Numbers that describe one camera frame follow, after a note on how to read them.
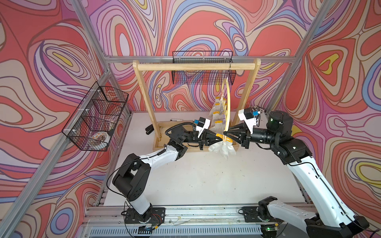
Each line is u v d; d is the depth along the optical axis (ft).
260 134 1.70
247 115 1.62
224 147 2.15
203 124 1.88
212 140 2.14
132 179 1.47
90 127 2.41
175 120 3.65
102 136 2.36
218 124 2.30
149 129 3.44
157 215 2.38
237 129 1.84
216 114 2.57
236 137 1.88
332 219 1.21
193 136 1.88
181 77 3.32
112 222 2.42
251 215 2.41
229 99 1.86
